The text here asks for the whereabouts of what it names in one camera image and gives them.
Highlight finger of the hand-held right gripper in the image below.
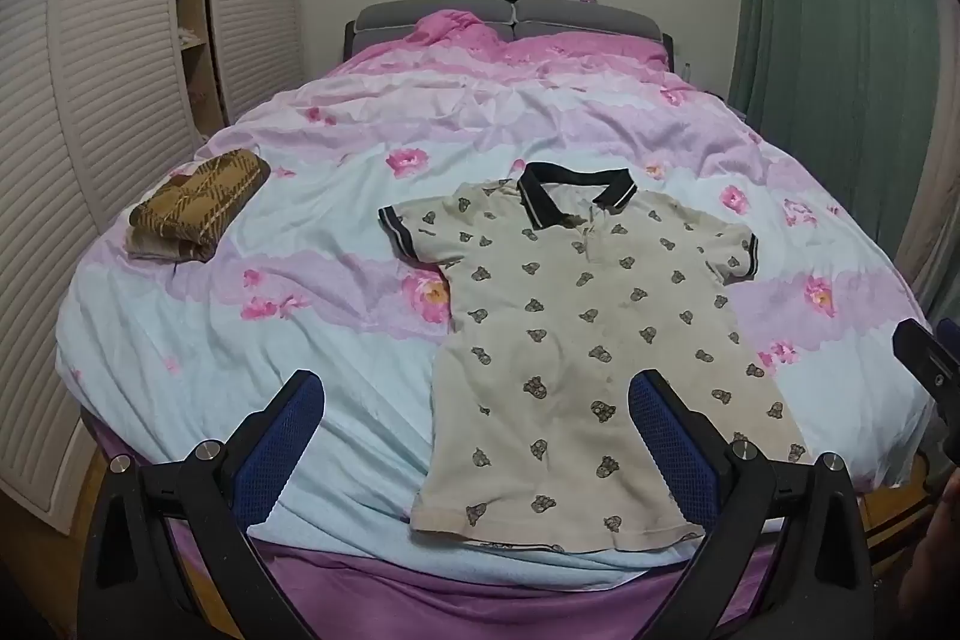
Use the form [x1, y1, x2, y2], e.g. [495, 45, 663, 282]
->
[892, 317, 960, 402]

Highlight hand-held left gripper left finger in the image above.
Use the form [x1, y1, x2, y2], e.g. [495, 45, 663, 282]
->
[77, 368, 327, 640]

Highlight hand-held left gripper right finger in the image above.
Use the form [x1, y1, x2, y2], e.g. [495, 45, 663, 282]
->
[627, 368, 875, 640]

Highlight beige bear-print polo shirt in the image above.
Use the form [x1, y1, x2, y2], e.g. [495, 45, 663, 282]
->
[377, 161, 809, 553]

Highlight person's right forearm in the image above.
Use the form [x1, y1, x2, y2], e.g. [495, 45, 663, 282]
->
[898, 467, 960, 615]

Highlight pink floral duvet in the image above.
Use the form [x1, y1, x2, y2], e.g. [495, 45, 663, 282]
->
[56, 8, 935, 555]

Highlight purple bed sheet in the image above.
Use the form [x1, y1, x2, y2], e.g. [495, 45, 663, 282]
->
[88, 419, 781, 640]

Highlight folded beige cloth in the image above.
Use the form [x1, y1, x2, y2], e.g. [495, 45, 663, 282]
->
[124, 235, 215, 265]

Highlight folded brown plaid cloth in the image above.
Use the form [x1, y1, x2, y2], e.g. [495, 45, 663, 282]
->
[127, 149, 272, 245]

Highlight green curtain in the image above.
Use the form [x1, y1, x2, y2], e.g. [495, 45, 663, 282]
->
[726, 0, 960, 319]

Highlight wide white louvered wardrobe door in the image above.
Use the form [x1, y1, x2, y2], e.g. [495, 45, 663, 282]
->
[0, 0, 230, 517]

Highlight grey padded headboard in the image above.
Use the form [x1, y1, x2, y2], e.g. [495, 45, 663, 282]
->
[343, 0, 674, 67]

